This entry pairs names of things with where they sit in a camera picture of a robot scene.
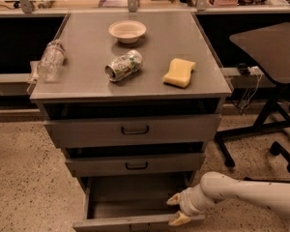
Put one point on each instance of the grey drawer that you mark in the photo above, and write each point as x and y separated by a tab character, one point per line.
148	164
83	133
132	203

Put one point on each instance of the grey bottom drawer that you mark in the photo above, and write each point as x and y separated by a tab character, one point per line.
132	203

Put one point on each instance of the yellow sponge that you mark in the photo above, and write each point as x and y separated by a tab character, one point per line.
179	73

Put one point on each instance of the black office chair base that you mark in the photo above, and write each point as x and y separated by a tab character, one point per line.
266	156

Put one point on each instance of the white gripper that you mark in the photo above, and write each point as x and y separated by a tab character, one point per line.
186	203

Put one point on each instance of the grey middle drawer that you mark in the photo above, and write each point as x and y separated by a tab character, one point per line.
148	164

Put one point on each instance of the grey top drawer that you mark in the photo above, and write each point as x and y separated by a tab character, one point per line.
83	133

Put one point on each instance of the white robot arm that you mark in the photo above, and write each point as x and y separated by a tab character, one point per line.
215	187

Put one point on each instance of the crushed soda can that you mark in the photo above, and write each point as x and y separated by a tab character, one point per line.
124	66

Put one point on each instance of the power strip with cables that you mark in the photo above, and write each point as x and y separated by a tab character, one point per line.
245	70

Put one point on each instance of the clear plastic water bottle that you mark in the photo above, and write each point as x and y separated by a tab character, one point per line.
52	61

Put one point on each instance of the dark side table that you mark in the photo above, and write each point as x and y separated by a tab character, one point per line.
269	47

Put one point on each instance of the white bowl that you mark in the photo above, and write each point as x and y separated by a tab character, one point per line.
127	31

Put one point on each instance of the grey drawer cabinet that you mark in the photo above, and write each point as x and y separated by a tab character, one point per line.
83	90

